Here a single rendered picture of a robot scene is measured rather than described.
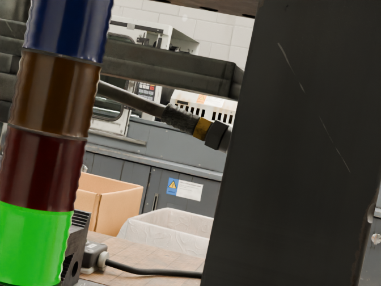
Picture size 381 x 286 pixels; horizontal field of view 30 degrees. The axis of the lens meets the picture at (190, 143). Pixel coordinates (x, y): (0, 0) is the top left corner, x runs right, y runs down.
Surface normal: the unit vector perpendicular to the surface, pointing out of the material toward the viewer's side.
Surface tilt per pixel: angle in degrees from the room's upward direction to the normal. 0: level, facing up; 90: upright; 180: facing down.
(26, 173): 104
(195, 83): 90
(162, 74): 90
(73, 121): 76
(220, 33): 90
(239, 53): 90
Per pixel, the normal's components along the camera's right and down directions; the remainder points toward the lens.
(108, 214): 0.94, 0.18
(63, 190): 0.62, 0.41
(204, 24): -0.25, 0.00
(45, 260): 0.72, -0.07
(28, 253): 0.20, 0.34
